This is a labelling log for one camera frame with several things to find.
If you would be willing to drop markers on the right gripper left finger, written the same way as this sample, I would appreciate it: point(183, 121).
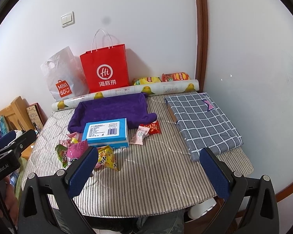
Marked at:
point(36, 214)

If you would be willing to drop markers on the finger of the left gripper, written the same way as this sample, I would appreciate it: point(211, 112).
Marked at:
point(19, 144)
point(8, 138)

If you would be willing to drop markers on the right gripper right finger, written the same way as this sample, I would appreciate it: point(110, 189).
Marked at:
point(261, 215)

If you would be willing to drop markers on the green triangle snack packet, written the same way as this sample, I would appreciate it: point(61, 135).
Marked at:
point(62, 154)

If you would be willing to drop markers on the pink white candy packet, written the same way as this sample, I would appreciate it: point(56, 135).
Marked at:
point(72, 139)

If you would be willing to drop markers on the big pink snack bag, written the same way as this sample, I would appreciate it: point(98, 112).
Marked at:
point(76, 150)

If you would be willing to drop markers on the yellow snack packet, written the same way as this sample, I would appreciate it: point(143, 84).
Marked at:
point(106, 158)

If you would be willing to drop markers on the light pink small snack packet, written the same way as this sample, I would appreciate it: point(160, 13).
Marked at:
point(141, 133)

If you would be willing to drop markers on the red snack packet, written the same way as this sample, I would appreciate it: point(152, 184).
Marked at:
point(154, 127)

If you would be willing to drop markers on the person's left hand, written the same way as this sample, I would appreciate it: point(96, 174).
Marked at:
point(11, 201)

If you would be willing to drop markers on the wooden side table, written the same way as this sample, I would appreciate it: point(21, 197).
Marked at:
point(27, 152)

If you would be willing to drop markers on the wooden chair back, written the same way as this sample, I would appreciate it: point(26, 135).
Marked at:
point(16, 115)

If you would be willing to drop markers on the brown patterned book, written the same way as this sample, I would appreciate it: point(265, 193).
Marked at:
point(36, 116)

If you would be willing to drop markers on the white Miniso plastic bag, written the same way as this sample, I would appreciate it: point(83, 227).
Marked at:
point(64, 75)

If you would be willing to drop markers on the grey checked folded cloth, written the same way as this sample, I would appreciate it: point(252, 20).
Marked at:
point(203, 124)

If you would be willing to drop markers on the blue tissue box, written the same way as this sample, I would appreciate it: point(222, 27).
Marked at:
point(102, 133)

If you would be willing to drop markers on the striped quilted mattress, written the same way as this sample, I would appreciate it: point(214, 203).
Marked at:
point(152, 179)

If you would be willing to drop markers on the red paper shopping bag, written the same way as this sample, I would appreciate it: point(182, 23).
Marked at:
point(105, 68)

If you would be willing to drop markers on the purple towel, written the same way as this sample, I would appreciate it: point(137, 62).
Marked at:
point(133, 107)

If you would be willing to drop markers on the rolled lemon print paper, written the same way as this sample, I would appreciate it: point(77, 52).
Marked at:
point(159, 88)

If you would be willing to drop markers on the yellow chips bag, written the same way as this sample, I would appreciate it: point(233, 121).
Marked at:
point(146, 80)

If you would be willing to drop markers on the orange chips bag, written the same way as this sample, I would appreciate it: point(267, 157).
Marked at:
point(178, 76)

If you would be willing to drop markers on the white wall switch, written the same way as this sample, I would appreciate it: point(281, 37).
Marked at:
point(67, 19)

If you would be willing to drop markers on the brown door frame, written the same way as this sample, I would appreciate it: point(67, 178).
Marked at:
point(202, 42)

